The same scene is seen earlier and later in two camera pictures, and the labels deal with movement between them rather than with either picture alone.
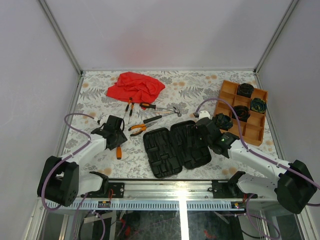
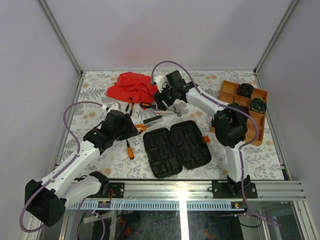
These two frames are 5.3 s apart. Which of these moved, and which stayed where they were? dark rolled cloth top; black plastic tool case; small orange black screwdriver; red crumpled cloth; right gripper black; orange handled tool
Moved: right gripper black; orange handled tool
Stayed: black plastic tool case; red crumpled cloth; dark rolled cloth top; small orange black screwdriver
